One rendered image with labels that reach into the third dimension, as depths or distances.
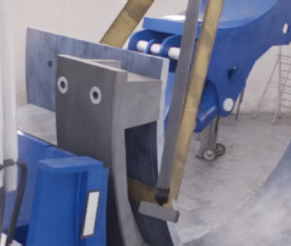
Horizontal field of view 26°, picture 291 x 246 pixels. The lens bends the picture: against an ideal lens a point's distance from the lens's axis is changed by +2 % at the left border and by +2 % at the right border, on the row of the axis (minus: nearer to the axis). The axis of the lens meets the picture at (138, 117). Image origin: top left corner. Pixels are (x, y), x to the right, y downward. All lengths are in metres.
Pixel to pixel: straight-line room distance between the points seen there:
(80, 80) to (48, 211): 0.39
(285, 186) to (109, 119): 2.03
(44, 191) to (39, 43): 0.76
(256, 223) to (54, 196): 1.95
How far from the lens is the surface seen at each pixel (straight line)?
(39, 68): 2.19
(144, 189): 1.90
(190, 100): 1.93
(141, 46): 5.19
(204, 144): 11.41
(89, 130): 1.73
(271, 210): 3.45
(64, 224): 1.64
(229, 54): 5.13
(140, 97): 1.69
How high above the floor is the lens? 2.52
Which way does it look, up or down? 10 degrees down
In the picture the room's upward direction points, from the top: 9 degrees clockwise
